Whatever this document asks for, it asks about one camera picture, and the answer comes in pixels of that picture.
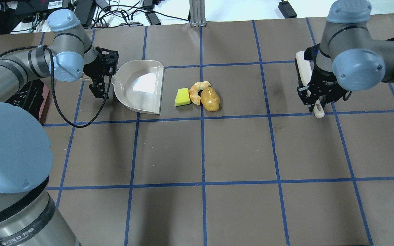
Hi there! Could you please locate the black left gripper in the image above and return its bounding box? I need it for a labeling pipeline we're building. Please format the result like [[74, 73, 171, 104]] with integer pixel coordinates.
[[83, 48, 119, 99]]

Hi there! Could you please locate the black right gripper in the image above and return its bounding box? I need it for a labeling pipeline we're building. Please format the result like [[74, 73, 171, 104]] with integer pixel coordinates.
[[297, 67, 349, 113]]

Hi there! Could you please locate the beige hand brush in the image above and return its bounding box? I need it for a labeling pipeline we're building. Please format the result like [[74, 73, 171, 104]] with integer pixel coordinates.
[[295, 51, 325, 118]]

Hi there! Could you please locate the beige plastic dustpan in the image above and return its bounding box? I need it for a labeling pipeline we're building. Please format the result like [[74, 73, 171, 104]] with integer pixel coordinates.
[[81, 60, 165, 114]]

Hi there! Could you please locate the yellow green sponge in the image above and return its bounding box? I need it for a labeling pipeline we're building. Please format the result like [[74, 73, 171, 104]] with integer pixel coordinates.
[[174, 88, 191, 107]]

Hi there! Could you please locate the toy croissant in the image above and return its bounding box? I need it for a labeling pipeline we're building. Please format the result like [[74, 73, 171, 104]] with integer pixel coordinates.
[[189, 81, 211, 105]]

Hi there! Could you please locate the yellow toy potato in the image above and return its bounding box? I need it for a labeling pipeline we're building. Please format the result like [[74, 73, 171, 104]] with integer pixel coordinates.
[[200, 87, 220, 112]]

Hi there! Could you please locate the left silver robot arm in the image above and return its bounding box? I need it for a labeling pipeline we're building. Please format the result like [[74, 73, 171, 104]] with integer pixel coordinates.
[[0, 9, 118, 246]]

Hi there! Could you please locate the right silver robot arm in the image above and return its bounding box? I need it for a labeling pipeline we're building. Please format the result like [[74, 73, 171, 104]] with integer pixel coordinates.
[[294, 0, 394, 118]]

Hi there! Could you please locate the black power adapter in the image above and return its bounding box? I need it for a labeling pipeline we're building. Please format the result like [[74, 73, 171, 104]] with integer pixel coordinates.
[[278, 0, 297, 19]]

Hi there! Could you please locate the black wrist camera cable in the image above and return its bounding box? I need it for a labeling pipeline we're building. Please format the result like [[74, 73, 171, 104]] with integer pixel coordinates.
[[43, 46, 115, 128]]

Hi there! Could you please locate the aluminium frame post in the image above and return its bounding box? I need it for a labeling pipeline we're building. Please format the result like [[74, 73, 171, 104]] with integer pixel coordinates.
[[189, 0, 207, 27]]

